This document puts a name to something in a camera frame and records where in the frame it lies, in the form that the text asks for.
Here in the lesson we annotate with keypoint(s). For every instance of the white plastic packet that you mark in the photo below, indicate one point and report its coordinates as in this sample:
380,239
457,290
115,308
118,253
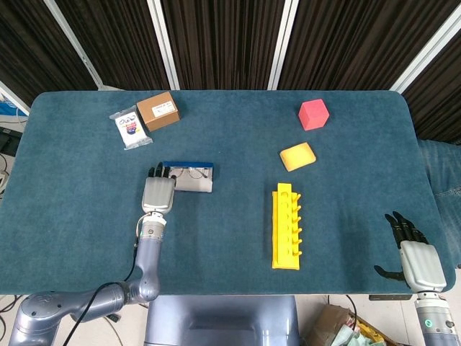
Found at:
131,131

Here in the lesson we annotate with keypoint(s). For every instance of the yellow test tube rack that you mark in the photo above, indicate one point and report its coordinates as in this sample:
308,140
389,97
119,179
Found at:
282,234

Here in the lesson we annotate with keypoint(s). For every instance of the white aluminium partition post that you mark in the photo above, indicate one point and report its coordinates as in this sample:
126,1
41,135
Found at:
284,43
164,43
428,50
12,95
73,43

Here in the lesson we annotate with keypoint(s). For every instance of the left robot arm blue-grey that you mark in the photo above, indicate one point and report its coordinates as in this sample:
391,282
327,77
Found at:
147,263

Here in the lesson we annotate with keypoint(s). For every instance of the thin-framed eyeglasses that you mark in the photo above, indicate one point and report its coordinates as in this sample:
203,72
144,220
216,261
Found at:
196,174

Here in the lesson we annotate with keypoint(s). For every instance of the red foam cube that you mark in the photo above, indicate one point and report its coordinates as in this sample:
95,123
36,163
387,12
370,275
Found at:
313,115

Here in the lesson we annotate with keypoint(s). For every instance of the brown cardboard box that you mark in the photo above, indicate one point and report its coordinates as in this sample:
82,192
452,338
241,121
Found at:
158,113

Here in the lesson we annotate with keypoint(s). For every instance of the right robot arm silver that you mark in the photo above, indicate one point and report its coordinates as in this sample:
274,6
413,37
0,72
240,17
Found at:
434,320

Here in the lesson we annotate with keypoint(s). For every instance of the grey glasses case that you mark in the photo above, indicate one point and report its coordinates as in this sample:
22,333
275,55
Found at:
194,185

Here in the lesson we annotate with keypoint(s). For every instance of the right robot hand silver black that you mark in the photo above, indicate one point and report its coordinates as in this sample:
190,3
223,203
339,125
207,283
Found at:
423,266

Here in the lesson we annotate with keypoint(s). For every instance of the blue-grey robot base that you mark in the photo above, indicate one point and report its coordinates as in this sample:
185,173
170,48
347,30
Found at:
219,320

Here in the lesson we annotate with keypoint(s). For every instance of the yellow sponge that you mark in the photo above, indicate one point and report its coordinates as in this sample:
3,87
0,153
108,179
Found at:
298,156

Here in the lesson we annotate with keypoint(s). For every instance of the teal table cloth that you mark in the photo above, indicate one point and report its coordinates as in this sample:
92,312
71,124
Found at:
234,144

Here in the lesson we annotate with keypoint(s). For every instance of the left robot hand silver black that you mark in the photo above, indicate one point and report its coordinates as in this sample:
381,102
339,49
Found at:
157,194

